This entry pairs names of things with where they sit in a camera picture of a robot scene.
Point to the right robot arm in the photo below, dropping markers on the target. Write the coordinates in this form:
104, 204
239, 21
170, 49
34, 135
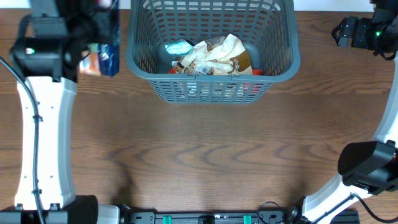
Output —
364, 168

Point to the Kleenex tissue multipack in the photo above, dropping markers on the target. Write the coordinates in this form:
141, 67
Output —
102, 57

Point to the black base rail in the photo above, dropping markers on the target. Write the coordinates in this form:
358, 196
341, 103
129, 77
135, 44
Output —
266, 216

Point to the beige grain bag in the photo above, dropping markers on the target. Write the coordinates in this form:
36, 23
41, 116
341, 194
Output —
216, 53
193, 68

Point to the grey plastic slotted basket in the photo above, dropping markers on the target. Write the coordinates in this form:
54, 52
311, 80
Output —
267, 29

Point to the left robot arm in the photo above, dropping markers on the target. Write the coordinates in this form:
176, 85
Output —
51, 43

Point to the beige rice bag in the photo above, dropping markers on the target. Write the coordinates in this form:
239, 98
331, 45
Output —
241, 64

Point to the mint green wipes pack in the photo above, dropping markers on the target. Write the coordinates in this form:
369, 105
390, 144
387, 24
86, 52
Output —
179, 47

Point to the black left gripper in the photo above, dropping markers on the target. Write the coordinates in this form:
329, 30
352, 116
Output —
103, 17

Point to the orange and tan cracker pack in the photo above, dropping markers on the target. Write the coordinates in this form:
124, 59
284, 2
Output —
255, 72

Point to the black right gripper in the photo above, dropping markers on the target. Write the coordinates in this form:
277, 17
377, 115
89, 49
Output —
363, 24

